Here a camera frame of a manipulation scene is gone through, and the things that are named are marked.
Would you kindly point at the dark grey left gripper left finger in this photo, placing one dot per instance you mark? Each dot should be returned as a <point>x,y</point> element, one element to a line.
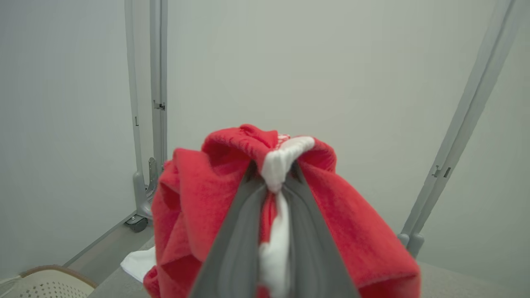
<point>236,256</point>

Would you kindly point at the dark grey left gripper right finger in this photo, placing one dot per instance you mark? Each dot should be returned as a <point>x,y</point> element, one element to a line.
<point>314,265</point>

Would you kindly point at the red basketball shorts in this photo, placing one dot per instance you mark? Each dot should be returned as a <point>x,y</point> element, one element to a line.
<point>198,207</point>

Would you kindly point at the red and white basketball jersey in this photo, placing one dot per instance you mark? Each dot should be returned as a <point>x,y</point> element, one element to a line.
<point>136,263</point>

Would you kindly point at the cream perforated laundry basket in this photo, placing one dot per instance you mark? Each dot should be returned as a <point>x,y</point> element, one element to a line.
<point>45,285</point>

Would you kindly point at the grey partition post with bracket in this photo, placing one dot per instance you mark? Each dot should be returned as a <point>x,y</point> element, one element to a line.
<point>158,62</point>

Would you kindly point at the grey partition post with latch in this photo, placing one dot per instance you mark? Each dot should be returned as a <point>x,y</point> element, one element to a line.
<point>475,82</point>

